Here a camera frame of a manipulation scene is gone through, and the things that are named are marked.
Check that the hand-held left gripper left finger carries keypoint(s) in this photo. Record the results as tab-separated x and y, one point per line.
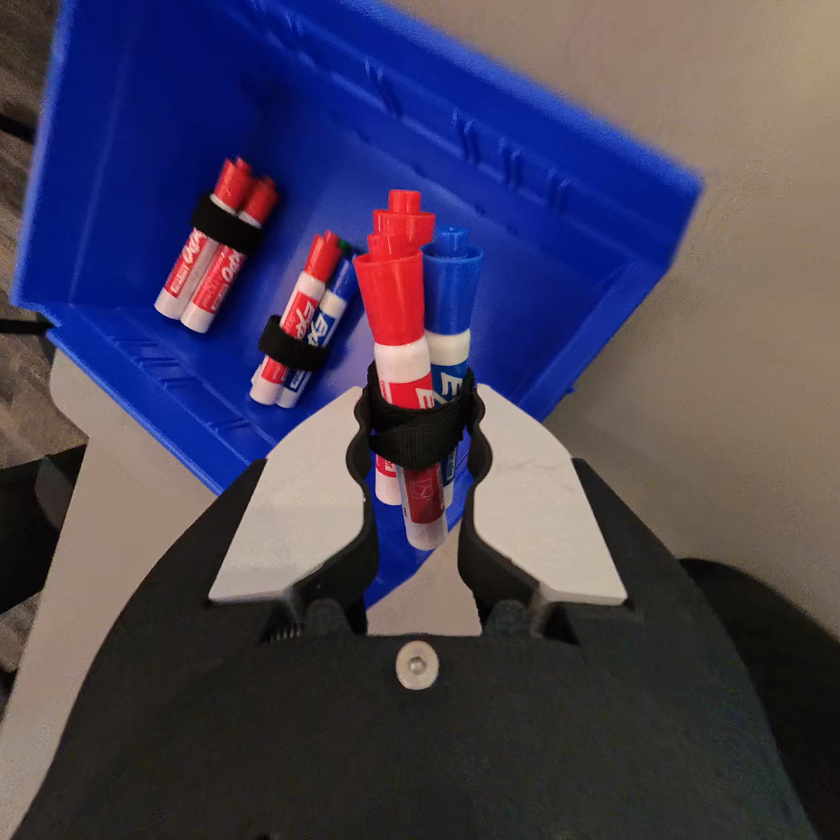
289	512

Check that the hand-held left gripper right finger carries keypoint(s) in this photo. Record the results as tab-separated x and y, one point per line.
551	518

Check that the blue plastic bin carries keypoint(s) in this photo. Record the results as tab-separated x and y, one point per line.
459	197

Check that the red blue green marker bundle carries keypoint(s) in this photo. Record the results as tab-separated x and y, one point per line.
305	302

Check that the two red markers bundle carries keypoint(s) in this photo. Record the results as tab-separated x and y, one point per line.
180	275

